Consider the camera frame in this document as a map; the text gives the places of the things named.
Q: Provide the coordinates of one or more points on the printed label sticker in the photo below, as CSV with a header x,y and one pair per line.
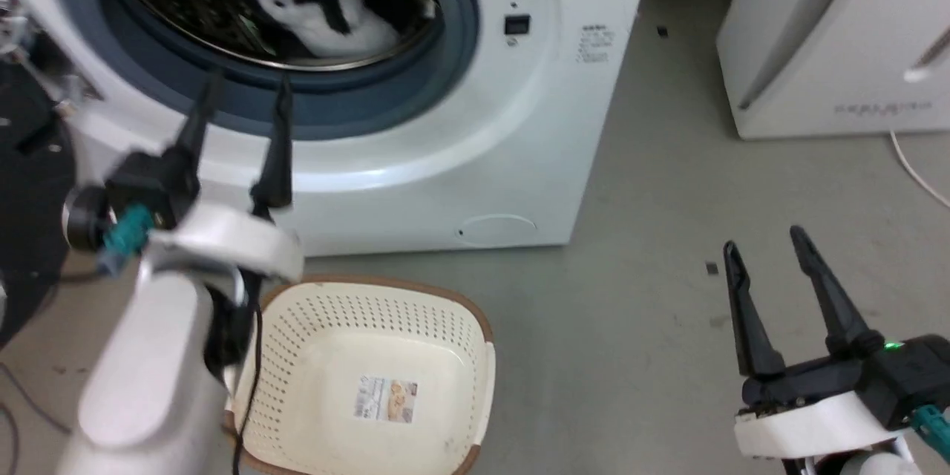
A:
x,y
386,399

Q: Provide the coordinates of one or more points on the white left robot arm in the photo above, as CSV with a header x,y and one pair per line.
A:
x,y
148,386

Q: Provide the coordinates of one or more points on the cream perforated laundry basket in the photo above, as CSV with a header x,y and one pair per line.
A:
x,y
319,386

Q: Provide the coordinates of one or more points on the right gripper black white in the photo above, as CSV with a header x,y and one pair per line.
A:
x,y
831,404

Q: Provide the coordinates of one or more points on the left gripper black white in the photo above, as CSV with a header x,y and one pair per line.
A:
x,y
215,237

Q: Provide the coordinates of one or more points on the black and white clothing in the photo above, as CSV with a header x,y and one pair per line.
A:
x,y
326,31

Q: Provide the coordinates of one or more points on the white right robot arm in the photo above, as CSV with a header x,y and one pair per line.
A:
x,y
861,464

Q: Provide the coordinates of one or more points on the teal right gripper connector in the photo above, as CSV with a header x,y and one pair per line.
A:
x,y
934,427

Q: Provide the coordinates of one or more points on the white front-loading washing machine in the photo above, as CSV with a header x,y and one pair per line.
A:
x,y
519,126

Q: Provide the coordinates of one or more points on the teal left gripper connector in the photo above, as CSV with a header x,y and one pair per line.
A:
x,y
128,231

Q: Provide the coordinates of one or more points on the dark round washing machine door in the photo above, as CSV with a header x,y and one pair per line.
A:
x,y
30,178

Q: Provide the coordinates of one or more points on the teal gripper connector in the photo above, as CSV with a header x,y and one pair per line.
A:
x,y
128,231
934,427

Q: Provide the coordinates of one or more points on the white boxy appliance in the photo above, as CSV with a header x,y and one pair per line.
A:
x,y
831,37

